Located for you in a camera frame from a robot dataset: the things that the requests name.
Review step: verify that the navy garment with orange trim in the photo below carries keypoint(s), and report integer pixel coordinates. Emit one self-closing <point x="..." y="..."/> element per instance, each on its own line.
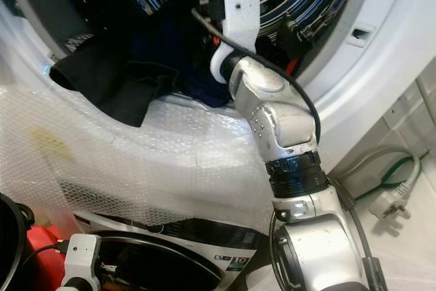
<point x="204" y="90"/>

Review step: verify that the black garment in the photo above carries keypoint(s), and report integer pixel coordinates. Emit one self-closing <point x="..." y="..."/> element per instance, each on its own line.
<point x="109" y="83"/>

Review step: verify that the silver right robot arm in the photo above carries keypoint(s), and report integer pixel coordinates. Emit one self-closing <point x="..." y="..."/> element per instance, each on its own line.
<point x="279" y="114"/>

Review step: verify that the white tumble dryer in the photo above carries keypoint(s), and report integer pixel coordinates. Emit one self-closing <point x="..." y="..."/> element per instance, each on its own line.
<point x="368" y="86"/>

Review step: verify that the clear bubble wrap sheet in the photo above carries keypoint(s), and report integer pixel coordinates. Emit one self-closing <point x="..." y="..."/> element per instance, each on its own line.
<point x="143" y="168"/>

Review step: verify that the yellow warning sticker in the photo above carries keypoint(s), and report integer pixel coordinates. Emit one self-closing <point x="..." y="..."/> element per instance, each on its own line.
<point x="54" y="142"/>

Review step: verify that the black round laundry bucket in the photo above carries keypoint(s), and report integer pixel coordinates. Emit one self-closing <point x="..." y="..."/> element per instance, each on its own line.
<point x="12" y="250"/>

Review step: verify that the red plastic container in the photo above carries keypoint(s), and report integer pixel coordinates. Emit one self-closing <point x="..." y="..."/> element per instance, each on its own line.
<point x="44" y="257"/>

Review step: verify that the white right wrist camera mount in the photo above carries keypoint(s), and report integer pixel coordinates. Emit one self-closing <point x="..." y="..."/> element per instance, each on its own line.
<point x="242" y="11"/>

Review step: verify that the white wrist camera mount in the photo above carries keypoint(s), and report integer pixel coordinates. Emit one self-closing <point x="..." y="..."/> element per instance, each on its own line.
<point x="242" y="11"/>
<point x="82" y="257"/>

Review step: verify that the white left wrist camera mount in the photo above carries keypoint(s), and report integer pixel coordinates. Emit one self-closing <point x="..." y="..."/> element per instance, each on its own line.
<point x="82" y="257"/>

